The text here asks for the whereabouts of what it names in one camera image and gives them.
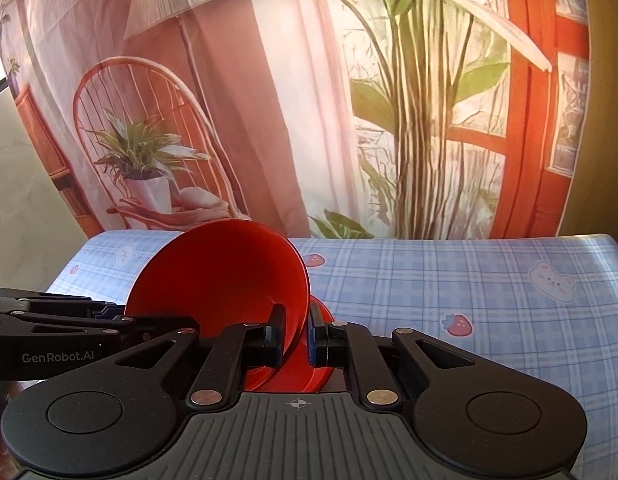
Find printed room backdrop cloth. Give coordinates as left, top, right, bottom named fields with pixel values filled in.
left=0, top=0, right=589, bottom=240

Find blue plaid tablecloth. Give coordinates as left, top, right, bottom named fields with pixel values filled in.
left=51, top=221, right=618, bottom=479

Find yellow curtain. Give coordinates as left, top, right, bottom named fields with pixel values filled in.
left=560, top=0, right=618, bottom=244

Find red bowl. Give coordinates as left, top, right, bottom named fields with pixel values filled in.
left=124, top=219, right=310, bottom=391
left=255, top=321, right=334, bottom=393

